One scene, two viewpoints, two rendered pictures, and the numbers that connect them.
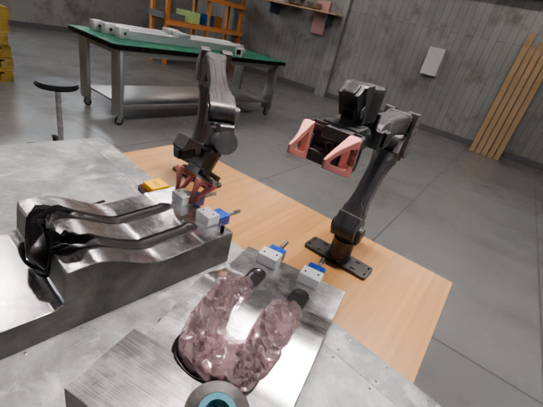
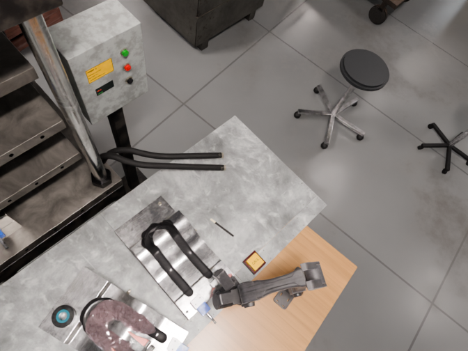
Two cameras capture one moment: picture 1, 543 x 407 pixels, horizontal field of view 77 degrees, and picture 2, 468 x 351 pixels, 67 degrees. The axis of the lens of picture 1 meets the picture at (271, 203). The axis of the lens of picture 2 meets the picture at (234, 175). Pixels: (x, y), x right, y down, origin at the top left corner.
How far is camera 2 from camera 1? 1.28 m
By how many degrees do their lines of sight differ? 62
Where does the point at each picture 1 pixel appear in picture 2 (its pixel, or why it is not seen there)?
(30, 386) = (108, 251)
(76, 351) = (122, 261)
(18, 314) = (126, 237)
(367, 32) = not seen: outside the picture
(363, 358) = not seen: outside the picture
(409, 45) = not seen: outside the picture
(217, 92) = (255, 286)
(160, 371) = (88, 294)
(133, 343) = (100, 283)
